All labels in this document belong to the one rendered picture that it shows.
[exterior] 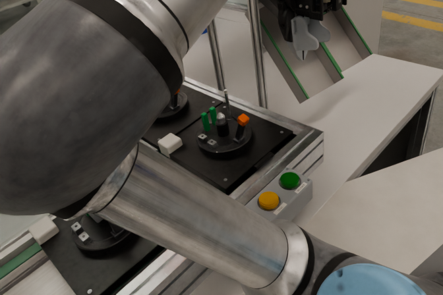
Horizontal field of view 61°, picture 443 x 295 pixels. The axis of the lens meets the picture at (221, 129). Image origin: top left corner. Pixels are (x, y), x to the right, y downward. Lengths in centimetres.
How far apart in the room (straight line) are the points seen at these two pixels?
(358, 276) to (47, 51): 38
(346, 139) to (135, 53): 92
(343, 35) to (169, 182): 89
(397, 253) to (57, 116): 75
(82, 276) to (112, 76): 61
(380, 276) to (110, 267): 49
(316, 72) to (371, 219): 41
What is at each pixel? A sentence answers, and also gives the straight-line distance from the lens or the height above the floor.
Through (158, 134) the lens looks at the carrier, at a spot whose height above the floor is 97.
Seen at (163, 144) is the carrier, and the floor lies 99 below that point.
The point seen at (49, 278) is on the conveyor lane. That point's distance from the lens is 89.
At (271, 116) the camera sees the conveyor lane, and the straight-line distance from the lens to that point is 101.
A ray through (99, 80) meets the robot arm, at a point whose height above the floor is 147.
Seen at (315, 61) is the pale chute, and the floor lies 105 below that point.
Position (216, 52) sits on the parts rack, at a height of 107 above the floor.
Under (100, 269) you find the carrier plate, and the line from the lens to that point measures 77.
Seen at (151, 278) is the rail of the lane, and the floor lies 95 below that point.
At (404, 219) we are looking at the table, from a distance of 92.
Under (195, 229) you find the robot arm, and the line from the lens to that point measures 40.
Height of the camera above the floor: 156
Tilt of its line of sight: 37 degrees down
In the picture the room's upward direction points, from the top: 11 degrees counter-clockwise
